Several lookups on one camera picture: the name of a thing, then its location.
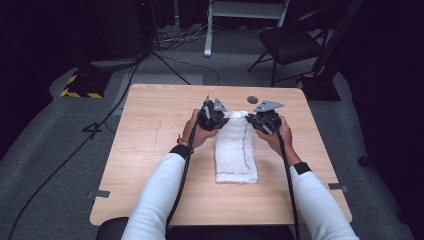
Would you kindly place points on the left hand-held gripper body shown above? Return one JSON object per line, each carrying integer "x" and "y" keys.
{"x": 210, "y": 115}

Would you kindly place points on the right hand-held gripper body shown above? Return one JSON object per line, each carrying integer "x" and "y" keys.
{"x": 266, "y": 118}

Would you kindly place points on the white towel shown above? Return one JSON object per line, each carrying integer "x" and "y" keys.
{"x": 236, "y": 150}

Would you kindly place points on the person's left hand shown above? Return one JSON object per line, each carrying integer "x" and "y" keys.
{"x": 196, "y": 131}

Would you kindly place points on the person's right hand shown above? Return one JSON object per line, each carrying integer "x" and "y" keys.
{"x": 280, "y": 140}

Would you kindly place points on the black tripod leg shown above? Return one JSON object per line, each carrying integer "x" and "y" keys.
{"x": 170, "y": 68}

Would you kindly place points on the black folding chair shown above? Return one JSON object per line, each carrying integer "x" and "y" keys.
{"x": 288, "y": 41}

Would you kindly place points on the grey tape strip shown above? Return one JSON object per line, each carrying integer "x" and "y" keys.
{"x": 338, "y": 187}
{"x": 100, "y": 194}

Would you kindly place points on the black caster wheel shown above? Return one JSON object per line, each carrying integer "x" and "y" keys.
{"x": 363, "y": 161}

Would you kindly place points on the black slanted stand column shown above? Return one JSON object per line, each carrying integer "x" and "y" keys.
{"x": 336, "y": 36}

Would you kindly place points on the black equipment cabinet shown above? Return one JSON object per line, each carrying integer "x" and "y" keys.
{"x": 115, "y": 28}

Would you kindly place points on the person's dark lap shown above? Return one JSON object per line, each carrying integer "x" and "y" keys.
{"x": 113, "y": 229}

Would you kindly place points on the black yellow striped base plate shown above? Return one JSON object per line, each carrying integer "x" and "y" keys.
{"x": 318, "y": 87}
{"x": 86, "y": 85}

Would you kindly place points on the white metal desk frame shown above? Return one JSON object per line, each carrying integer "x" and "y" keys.
{"x": 240, "y": 16}

